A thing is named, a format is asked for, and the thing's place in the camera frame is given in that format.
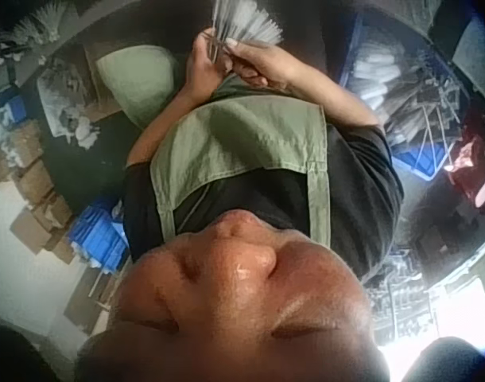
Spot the person's left hand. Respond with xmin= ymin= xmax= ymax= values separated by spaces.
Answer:
xmin=184 ymin=30 xmax=229 ymax=96

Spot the person's right hand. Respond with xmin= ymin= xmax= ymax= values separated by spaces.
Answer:
xmin=225 ymin=37 xmax=307 ymax=88

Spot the bundle of white thin sticks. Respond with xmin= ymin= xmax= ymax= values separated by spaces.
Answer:
xmin=208 ymin=0 xmax=284 ymax=64

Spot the open cardboard box with scraps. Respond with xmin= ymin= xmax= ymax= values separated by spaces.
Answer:
xmin=36 ymin=41 xmax=122 ymax=138

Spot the heap of white sticks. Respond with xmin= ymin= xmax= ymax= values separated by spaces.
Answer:
xmin=10 ymin=0 xmax=71 ymax=45

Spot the blue crate of white packets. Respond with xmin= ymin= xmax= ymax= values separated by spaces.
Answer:
xmin=343 ymin=11 xmax=464 ymax=182

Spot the small blue box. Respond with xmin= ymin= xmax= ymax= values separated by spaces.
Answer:
xmin=0 ymin=84 xmax=22 ymax=119

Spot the stack of blue plastic bins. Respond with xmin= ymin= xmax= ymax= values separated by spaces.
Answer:
xmin=66 ymin=197 xmax=129 ymax=276

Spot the heap of brown cardboard boxes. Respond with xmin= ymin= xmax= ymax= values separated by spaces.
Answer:
xmin=0 ymin=119 xmax=79 ymax=264

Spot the dark red plastic bag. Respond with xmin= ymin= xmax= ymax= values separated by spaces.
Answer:
xmin=444 ymin=133 xmax=485 ymax=210

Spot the grey crate of metal parts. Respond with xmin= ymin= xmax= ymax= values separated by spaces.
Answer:
xmin=367 ymin=238 xmax=484 ymax=345

